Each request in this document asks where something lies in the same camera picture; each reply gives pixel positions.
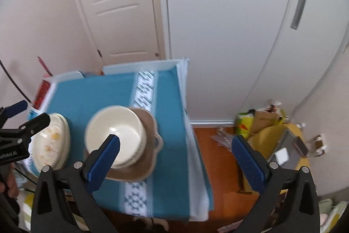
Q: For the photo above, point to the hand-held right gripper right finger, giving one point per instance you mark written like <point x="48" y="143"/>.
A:
<point x="248" y="164"/>

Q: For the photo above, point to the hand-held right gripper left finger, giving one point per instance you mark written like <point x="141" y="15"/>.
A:
<point x="105" y="164"/>

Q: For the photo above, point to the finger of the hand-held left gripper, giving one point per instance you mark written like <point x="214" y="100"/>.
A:
<point x="16" y="108"/>
<point x="38" y="121"/>

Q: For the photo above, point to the cream plate with orange pattern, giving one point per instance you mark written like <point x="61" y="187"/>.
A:
<point x="51" y="137"/>

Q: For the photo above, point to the large white plate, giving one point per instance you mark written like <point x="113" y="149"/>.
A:
<point x="35" y="164"/>

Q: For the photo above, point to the small white bowl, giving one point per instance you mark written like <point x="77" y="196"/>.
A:
<point x="120" y="123"/>

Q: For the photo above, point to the tan plastic basin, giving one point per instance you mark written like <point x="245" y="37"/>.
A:
<point x="148" y="164"/>

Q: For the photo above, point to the cream bowl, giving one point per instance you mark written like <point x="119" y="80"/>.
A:
<point x="144" y="137"/>

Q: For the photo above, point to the person's left hand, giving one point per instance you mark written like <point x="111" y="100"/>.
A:
<point x="12" y="181"/>

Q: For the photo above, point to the red box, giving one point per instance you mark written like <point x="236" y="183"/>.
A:
<point x="41" y="93"/>

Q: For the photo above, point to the yellow round stool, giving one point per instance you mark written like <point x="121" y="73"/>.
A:
<point x="267" y="140"/>

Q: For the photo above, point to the white card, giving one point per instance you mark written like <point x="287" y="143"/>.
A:
<point x="282" y="155"/>

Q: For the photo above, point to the clear plastic wrapper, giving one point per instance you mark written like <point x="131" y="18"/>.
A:
<point x="222" y="136"/>

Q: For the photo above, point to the green and yellow bag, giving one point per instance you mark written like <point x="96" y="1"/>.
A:
<point x="244" y="123"/>

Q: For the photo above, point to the cardboard box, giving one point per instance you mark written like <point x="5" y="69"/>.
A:
<point x="264" y="121"/>

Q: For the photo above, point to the pink plastic strip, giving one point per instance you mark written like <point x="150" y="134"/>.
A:
<point x="43" y="65"/>

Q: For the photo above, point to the white table panel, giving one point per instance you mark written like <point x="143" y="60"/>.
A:
<point x="65" y="76"/>

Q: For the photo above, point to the yellow patterned bedsheet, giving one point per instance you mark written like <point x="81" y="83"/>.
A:
<point x="26" y="208"/>

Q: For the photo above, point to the blue patterned tablecloth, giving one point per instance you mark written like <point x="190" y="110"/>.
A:
<point x="95" y="91"/>

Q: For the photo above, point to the white panelled door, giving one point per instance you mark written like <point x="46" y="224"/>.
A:
<point x="117" y="17"/>

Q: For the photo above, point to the white wardrobe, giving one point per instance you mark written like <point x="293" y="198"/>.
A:
<point x="231" y="31"/>

